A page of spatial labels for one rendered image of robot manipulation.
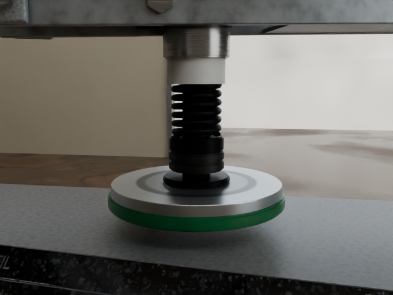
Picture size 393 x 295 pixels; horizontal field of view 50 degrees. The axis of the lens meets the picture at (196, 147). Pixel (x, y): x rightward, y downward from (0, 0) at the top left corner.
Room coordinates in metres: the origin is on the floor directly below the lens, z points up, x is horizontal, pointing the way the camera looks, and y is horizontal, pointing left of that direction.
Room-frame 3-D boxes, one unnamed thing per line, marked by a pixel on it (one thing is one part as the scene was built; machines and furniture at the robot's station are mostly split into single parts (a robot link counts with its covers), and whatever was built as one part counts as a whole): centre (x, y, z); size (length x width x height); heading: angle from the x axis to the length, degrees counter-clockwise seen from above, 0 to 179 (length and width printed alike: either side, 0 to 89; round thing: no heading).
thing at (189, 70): (0.52, 0.00, 1.00); 0.07 x 0.07 x 0.04
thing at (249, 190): (0.52, 0.00, 0.85); 0.21 x 0.21 x 0.01
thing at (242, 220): (0.52, 0.00, 0.85); 0.22 x 0.22 x 0.04
